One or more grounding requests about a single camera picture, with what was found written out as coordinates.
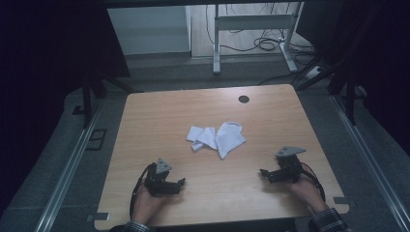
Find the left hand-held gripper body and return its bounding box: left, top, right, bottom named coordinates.
left=143, top=158, right=178, bottom=198

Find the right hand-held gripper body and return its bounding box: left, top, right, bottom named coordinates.
left=270, top=145, right=308, bottom=185

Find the person's left hand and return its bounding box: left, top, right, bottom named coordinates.
left=132, top=184, right=169, bottom=225

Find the person's right hand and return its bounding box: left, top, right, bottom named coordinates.
left=283, top=173, right=329, bottom=215

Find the white sock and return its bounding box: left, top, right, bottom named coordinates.
left=215, top=121, right=247, bottom=160
left=186, top=125, right=219, bottom=153

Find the black metal stand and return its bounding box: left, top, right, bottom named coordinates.
left=71, top=72, right=136, bottom=130
left=291, top=54, right=368, bottom=127

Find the white power strip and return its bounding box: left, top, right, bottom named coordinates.
left=304, top=65, right=324, bottom=81

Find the black curtain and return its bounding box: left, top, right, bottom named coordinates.
left=296, top=0, right=410, bottom=156
left=0, top=0, right=132, bottom=214

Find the white cabinet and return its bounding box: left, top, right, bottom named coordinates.
left=106, top=5, right=191, bottom=56

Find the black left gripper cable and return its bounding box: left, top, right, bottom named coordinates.
left=129, top=162, right=157, bottom=220

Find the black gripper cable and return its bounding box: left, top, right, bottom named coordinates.
left=129, top=162, right=157, bottom=220
left=299, top=161, right=327, bottom=202

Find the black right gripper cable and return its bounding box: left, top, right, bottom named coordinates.
left=299, top=161, right=327, bottom=202

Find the black floor frame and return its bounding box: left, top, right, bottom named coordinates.
left=84, top=128, right=108, bottom=152

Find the aluminium floor rail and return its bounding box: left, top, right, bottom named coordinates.
left=33, top=98, right=107, bottom=232
left=330, top=95, right=410, bottom=232

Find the tangle of black floor cables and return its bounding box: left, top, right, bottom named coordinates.
left=204, top=3, right=318, bottom=66

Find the white metal desk frame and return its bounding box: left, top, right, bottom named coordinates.
left=212, top=2, right=305, bottom=76

